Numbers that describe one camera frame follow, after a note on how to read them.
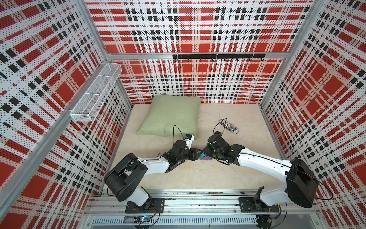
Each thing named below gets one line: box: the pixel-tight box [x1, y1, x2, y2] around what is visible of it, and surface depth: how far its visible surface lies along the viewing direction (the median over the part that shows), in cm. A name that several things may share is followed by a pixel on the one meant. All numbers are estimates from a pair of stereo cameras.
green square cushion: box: [136, 94, 203, 140], surface depth 98 cm
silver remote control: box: [219, 118, 240, 135], surface depth 106 cm
